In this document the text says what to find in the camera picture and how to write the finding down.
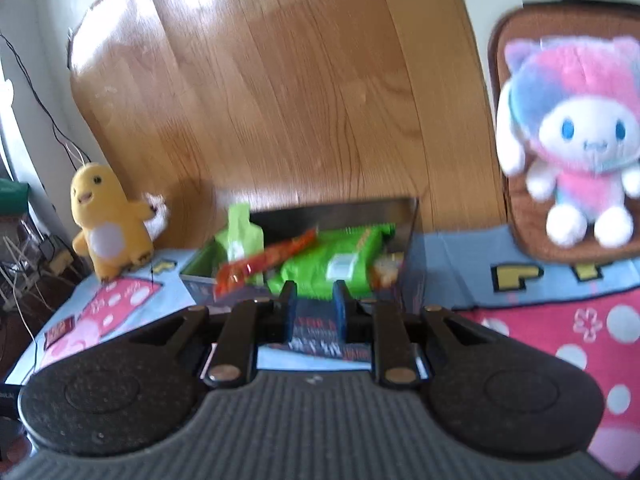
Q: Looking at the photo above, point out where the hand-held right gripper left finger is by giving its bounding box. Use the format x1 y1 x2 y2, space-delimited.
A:
125 281 297 389

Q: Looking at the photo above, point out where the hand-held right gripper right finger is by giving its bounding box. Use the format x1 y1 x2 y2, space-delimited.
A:
333 280 507 387

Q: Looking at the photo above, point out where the red peanut packet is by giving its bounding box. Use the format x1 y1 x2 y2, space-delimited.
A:
214 229 319 302

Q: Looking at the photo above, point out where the green pumpkin seed packet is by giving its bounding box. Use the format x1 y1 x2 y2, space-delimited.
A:
267 224 397 302

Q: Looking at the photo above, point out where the long light green packet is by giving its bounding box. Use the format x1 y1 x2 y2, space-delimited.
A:
215 203 265 287

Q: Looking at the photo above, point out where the black printed cardboard box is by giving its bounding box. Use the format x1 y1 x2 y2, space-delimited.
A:
180 196 432 381

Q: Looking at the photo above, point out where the small red packet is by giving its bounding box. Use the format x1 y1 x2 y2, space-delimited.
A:
43 317 77 351

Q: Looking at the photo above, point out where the beige power strip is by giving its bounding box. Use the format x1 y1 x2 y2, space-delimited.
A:
49 246 77 275

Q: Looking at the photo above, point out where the brown cushion mat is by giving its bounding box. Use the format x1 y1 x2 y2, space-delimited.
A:
487 2 640 264

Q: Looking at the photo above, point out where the green cloth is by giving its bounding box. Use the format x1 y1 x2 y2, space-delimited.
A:
0 179 31 217

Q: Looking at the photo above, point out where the yellow duck plush toy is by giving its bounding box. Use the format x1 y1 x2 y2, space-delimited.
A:
70 161 171 282

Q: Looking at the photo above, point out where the printed cartoon blanket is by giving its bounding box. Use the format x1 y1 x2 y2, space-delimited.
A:
5 227 640 478

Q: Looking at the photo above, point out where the wood-look board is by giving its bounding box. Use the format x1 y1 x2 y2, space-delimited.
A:
67 0 507 252

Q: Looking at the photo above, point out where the pink and white plush toy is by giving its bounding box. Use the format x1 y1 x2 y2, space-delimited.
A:
495 35 640 248

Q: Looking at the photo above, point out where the black wall cable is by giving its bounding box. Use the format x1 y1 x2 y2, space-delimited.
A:
0 34 87 171

